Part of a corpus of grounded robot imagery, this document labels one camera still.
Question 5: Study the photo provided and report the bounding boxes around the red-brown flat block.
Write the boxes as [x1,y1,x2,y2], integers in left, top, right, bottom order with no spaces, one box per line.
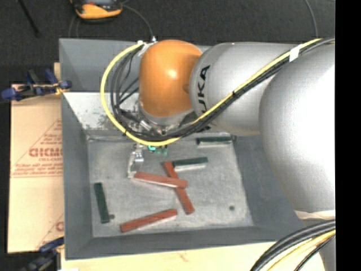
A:
[119,208,179,234]
[133,171,188,189]
[162,160,196,216]

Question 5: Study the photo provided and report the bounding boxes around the dark green flat block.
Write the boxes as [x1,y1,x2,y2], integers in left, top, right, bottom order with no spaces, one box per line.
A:
[94,182,111,224]
[171,156,209,172]
[196,135,233,150]

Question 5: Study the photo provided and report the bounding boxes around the grey metal bin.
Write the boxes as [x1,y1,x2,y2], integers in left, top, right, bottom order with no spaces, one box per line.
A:
[58,37,307,260]

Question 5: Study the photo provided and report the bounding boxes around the brown cardboard board red print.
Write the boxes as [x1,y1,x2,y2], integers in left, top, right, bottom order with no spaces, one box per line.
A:
[6,62,66,254]

